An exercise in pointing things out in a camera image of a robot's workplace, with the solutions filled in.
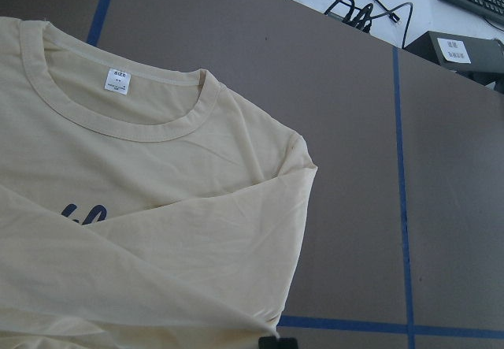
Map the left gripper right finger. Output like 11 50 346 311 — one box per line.
277 337 297 349

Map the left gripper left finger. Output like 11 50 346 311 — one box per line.
258 336 278 349

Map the beige long-sleeve printed shirt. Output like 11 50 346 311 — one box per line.
1 17 317 348

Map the black box with label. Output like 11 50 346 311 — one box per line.
405 31 503 93

